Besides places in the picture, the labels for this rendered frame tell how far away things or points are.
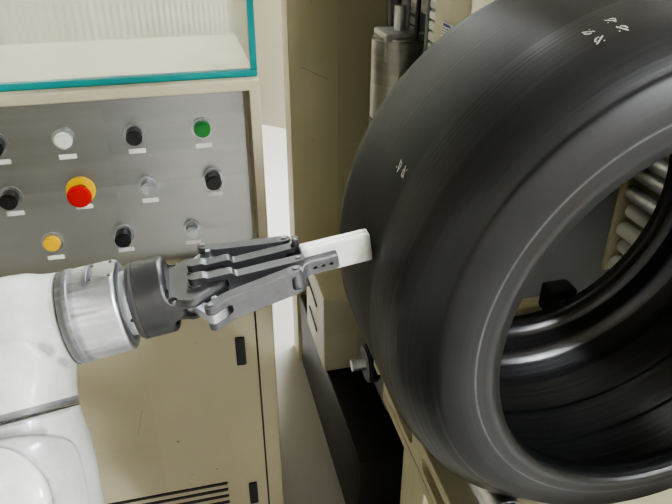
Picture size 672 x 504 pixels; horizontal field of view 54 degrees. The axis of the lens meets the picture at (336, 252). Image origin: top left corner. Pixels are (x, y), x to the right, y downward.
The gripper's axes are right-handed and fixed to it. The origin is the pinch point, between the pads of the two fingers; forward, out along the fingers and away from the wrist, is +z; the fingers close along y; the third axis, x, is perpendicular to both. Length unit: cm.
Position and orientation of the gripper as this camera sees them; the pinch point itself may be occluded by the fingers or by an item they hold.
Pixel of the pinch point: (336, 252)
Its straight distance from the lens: 65.3
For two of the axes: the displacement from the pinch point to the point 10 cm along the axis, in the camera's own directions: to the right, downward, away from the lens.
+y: -2.3, -4.8, 8.4
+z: 9.6, -2.4, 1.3
